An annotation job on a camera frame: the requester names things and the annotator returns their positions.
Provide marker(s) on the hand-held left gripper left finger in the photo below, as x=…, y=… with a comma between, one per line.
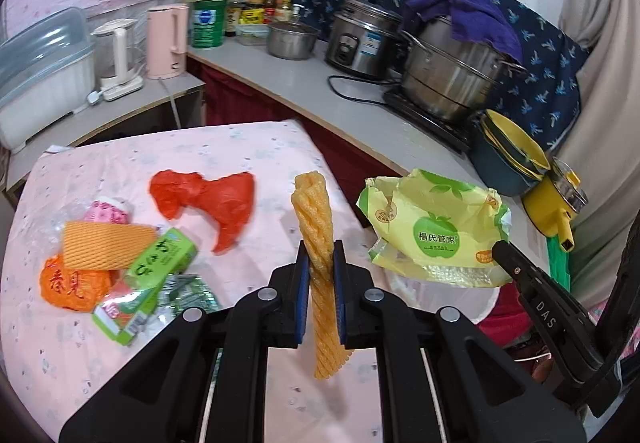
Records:
x=301, y=295

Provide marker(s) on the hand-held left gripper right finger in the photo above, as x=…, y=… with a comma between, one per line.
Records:
x=341, y=295

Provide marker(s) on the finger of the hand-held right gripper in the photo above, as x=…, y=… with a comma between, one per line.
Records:
x=545, y=308

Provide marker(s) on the twisted orange foam net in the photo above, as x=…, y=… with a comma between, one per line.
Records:
x=314, y=223

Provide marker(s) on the red bin with white liner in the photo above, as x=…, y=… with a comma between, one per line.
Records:
x=435, y=295

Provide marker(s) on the green foil wrapper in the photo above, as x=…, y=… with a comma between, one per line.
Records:
x=192, y=295

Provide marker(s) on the yellow-green plastic bag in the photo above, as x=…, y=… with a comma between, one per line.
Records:
x=430, y=218

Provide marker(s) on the green carton box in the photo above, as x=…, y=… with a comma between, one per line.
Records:
x=150, y=273

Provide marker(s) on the green plastic bag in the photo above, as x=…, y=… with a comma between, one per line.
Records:
x=560, y=263

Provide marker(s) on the yellow pot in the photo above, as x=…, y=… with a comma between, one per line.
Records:
x=547, y=210

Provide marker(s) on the red plastic bag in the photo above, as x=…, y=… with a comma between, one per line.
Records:
x=200, y=198

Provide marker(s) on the blue and yellow bowl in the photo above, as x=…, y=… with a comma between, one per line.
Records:
x=495, y=160

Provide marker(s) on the black induction cooker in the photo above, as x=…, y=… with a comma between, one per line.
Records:
x=440, y=125

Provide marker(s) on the flat orange foam net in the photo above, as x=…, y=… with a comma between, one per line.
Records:
x=105, y=245

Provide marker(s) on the pink paper cup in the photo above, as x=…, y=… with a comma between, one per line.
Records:
x=107, y=212

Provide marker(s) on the orange printed bag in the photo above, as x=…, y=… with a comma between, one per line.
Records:
x=75, y=285

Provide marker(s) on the beige cloth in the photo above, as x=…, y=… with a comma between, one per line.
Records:
x=605, y=73

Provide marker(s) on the large steel steamer pot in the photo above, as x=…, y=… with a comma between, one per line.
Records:
x=450, y=73

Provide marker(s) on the small steel pot with lid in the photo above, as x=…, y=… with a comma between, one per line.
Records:
x=290, y=40

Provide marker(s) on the steel rice cooker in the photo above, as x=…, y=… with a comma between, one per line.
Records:
x=362, y=40

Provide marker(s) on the clear plastic wrap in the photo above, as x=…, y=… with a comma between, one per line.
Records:
x=50, y=235

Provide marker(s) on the clear food container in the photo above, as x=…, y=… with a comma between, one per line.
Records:
x=250, y=35

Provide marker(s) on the yellow label jar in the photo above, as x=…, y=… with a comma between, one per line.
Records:
x=252, y=15

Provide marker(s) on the green tin can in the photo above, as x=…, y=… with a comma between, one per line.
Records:
x=207, y=25

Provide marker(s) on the dark sauce bottle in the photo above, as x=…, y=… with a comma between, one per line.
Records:
x=232, y=18

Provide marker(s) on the white plug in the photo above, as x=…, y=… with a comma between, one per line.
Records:
x=95, y=96

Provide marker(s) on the pink electric kettle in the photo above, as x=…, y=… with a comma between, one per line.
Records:
x=165, y=40

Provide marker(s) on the small yellow cap bottle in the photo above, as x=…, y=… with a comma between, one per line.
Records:
x=286, y=5

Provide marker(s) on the purple cloth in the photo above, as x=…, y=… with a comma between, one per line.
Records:
x=475, y=18

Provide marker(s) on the white glass kettle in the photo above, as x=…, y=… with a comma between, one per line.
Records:
x=117, y=53

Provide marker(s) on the white dish container with lid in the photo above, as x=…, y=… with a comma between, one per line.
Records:
x=45, y=78

